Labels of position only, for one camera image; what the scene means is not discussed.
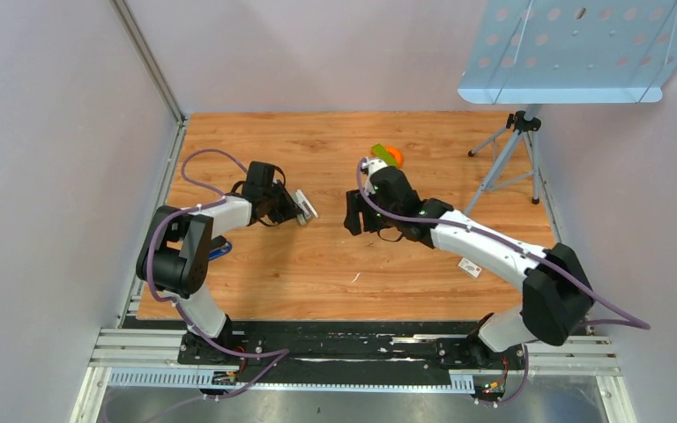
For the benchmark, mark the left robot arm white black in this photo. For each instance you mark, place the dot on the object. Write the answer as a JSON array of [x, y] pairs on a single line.
[[175, 256]]

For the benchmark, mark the grey tripod stand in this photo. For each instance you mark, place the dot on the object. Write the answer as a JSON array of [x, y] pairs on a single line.
[[521, 126]]

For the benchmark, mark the green orange tape dispenser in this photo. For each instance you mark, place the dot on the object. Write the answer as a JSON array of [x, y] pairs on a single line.
[[391, 155]]

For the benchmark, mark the white slotted cable duct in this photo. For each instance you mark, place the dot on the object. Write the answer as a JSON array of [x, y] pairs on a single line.
[[205, 380]]

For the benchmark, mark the small white label card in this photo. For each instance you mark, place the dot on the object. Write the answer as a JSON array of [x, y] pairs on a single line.
[[470, 268]]

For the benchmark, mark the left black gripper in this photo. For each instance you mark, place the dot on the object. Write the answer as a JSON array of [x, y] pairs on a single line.
[[288, 209]]

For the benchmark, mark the light blue perforated tray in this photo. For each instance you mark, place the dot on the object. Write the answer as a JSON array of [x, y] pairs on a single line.
[[571, 52]]

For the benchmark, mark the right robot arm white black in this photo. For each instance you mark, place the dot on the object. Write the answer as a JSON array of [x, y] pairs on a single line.
[[551, 281]]

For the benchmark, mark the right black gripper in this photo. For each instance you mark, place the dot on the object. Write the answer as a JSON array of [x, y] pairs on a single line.
[[356, 203]]

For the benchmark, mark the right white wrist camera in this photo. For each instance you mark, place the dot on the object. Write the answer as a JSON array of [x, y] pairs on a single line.
[[368, 166]]

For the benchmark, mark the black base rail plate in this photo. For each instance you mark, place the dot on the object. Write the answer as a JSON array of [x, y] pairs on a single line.
[[422, 352]]

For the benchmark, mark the beige grey stapler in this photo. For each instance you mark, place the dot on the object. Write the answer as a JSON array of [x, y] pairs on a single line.
[[307, 211]]

